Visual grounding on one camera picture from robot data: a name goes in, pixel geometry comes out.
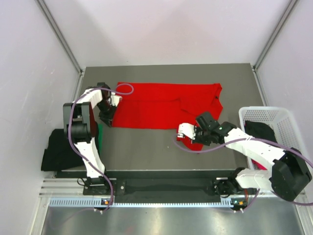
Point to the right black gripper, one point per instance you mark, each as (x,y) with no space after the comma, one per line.
(197,129)

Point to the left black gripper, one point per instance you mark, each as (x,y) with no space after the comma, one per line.
(107,119)

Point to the red t shirt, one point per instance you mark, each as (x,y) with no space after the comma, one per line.
(165,106)

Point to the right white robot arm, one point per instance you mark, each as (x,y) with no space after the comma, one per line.
(285,173)

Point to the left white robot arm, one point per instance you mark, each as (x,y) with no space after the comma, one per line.
(81,129)

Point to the folded green t shirt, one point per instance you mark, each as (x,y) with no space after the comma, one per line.
(100,138)

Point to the black t shirt in basket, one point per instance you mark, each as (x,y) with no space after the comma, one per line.
(260,130)

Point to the folded black t shirt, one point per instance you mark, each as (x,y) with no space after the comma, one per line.
(59,155)

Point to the pink t shirt in basket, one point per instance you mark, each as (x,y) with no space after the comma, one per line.
(257,166)

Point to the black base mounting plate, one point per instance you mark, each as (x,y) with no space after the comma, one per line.
(211,182)

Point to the white plastic basket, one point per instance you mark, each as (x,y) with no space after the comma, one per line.
(280,120)

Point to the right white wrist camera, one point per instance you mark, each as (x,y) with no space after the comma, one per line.
(186,130)

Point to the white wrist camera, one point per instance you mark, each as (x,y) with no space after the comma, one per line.
(186,130)
(115,100)

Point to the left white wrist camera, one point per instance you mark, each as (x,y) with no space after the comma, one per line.
(115,100)

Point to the slotted cable duct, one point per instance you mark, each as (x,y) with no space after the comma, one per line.
(104,202)

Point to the left aluminium frame post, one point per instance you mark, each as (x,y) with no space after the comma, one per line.
(58,33)

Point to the aluminium frame post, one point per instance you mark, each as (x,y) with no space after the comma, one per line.
(275,33)
(58,33)

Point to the right aluminium frame post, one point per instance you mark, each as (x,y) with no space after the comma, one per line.
(275,33)

